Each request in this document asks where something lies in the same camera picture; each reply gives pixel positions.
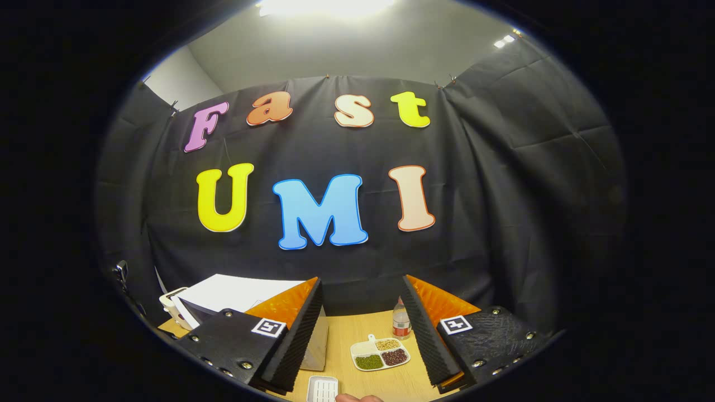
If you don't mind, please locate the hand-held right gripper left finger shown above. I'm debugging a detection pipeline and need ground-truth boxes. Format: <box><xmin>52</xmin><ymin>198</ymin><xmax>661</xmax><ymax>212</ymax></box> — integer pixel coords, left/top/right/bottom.
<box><xmin>177</xmin><ymin>276</ymin><xmax>325</xmax><ymax>396</ymax></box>

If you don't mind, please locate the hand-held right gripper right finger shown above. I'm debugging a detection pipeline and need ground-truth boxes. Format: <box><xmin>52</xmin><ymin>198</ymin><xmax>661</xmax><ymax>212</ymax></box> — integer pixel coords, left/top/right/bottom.
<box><xmin>400</xmin><ymin>274</ymin><xmax>552</xmax><ymax>395</ymax></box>

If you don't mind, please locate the white microwave oven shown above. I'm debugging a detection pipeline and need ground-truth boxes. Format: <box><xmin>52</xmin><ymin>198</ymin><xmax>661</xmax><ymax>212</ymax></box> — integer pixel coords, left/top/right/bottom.
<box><xmin>170</xmin><ymin>273</ymin><xmax>330</xmax><ymax>372</ymax></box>

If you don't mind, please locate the clear plastic bottle red label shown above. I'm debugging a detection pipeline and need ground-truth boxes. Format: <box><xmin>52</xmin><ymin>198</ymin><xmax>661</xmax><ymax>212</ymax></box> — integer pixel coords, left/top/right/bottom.
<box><xmin>392</xmin><ymin>296</ymin><xmax>413</xmax><ymax>341</ymax></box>

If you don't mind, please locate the white rectangular tray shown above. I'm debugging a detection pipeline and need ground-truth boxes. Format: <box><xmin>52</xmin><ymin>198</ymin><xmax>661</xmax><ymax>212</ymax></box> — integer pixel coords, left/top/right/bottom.
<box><xmin>306</xmin><ymin>375</ymin><xmax>340</xmax><ymax>402</ymax></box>

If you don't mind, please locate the white divided dish of beans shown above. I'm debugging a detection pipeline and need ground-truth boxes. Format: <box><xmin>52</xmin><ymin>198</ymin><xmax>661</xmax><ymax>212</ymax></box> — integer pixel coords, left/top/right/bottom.
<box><xmin>350</xmin><ymin>333</ymin><xmax>412</xmax><ymax>372</ymax></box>

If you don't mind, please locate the white toaster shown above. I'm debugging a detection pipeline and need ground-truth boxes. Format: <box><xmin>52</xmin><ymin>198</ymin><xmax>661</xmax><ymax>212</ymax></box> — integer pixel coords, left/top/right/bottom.
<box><xmin>159</xmin><ymin>286</ymin><xmax>194</xmax><ymax>331</ymax></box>

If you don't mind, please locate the black backdrop cloth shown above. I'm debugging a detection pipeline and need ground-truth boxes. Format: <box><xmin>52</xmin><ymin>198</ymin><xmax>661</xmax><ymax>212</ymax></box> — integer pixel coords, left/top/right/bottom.
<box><xmin>92</xmin><ymin>36</ymin><xmax>629</xmax><ymax>336</ymax></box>

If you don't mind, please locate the large ceiling light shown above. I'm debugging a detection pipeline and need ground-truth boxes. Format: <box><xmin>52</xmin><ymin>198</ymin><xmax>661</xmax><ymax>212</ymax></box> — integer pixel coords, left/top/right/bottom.
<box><xmin>256</xmin><ymin>0</ymin><xmax>398</xmax><ymax>18</ymax></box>

